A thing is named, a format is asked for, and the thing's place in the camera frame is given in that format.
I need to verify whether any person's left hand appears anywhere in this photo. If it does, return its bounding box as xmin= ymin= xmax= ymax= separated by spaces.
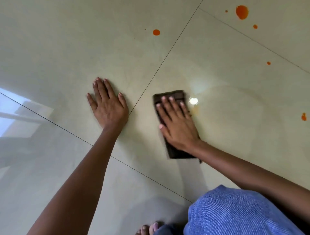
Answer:
xmin=86 ymin=77 xmax=129 ymax=131

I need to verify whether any person's right hand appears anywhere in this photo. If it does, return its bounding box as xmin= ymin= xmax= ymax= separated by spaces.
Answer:
xmin=156 ymin=96 xmax=201 ymax=152

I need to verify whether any dark brown cleaning cloth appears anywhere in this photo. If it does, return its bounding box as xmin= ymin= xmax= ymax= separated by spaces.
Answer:
xmin=153 ymin=90 xmax=203 ymax=164

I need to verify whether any person's right forearm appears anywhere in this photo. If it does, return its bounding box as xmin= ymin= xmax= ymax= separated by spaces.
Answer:
xmin=186 ymin=140 xmax=310 ymax=224

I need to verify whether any person's left forearm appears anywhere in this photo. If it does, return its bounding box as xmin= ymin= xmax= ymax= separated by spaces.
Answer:
xmin=27 ymin=125 xmax=123 ymax=235

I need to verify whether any person's bare foot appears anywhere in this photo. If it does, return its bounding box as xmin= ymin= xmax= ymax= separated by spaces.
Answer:
xmin=136 ymin=222 xmax=159 ymax=235

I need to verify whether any person's blue jeans leg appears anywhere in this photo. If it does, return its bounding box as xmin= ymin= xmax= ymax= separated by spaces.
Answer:
xmin=183 ymin=185 xmax=306 ymax=235

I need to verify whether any large orange liquid spot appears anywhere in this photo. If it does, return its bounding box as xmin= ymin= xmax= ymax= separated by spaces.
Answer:
xmin=236 ymin=5 xmax=249 ymax=20

